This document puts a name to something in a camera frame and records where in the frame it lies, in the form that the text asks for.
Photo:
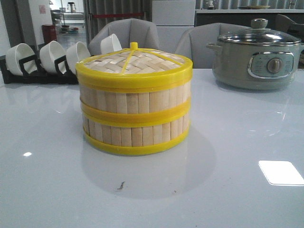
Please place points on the bamboo steamer basket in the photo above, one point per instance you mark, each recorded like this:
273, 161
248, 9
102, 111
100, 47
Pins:
136, 134
112, 105

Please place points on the woven bamboo steamer lid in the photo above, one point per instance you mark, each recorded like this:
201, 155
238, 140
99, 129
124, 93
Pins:
134, 70

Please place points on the white bowl right upright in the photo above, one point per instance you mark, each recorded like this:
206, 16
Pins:
110, 44

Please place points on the grey chair right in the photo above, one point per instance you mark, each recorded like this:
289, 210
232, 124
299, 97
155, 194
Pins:
192, 43

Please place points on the grey chair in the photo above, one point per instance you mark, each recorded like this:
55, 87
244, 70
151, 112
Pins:
192, 43
127, 30

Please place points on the grey chair left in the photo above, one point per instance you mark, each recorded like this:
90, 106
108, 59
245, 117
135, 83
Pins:
127, 30

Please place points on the white cabinet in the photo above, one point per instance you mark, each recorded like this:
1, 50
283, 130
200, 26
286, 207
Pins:
172, 18

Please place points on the grey electric cooking pot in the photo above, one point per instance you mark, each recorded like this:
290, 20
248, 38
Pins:
255, 67

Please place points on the black dish rack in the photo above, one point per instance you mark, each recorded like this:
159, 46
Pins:
63, 74

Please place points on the red bin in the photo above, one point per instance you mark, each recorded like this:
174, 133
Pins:
49, 33

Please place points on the glass pot lid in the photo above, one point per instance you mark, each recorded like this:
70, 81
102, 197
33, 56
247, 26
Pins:
259, 34

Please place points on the white bowl far left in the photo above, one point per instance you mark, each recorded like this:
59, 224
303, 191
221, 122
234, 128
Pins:
13, 56

